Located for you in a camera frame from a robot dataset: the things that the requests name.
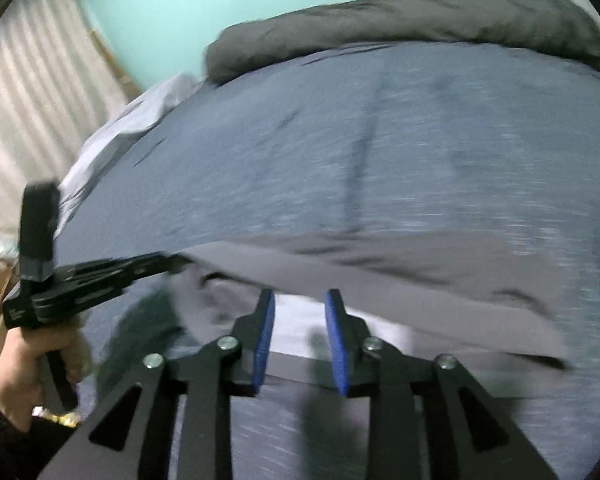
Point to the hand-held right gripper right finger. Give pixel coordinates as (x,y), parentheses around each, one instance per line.
(337,340)

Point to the person's left hand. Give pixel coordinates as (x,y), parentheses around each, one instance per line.
(15,375)

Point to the blue patterned bedspread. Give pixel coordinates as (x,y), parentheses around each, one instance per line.
(330,135)

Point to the dark grey rolled duvet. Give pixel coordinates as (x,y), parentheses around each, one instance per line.
(380,20)

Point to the white pleated curtain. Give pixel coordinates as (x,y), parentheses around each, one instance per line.
(30,85)

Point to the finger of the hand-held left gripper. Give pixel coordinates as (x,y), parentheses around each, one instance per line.
(85,297)
(125,267)

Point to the white crumpled sheet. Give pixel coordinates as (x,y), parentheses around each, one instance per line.
(120,125)

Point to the person's left forearm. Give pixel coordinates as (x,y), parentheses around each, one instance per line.
(10,452)

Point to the grey shorts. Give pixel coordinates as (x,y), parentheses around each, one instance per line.
(405,280)

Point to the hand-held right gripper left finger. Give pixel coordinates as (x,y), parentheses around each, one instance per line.
(263,340)

